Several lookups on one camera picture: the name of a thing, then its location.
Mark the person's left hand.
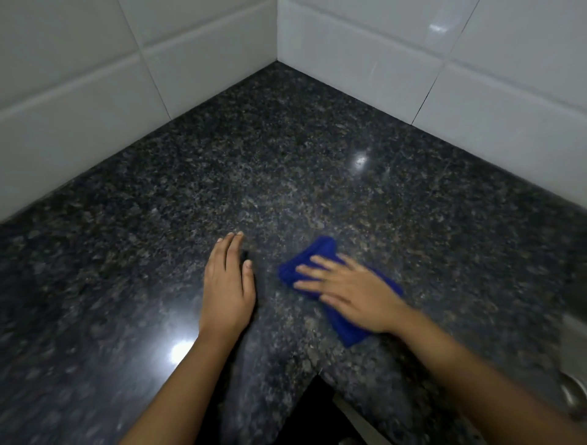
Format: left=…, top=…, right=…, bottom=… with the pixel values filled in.
left=198, top=231, right=257, bottom=339

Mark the person's right hand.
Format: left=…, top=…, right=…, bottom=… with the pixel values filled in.
left=293, top=253, right=410, bottom=334

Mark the blue cleaning cloth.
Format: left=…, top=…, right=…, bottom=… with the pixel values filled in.
left=278, top=236, right=405, bottom=348

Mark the person's right forearm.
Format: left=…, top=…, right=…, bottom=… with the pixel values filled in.
left=390, top=305, right=587, bottom=445

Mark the person's left forearm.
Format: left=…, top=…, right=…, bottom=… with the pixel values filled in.
left=118, top=326, right=239, bottom=445

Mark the steel sink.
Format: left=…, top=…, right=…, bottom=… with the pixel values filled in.
left=559, top=313, right=587, bottom=420

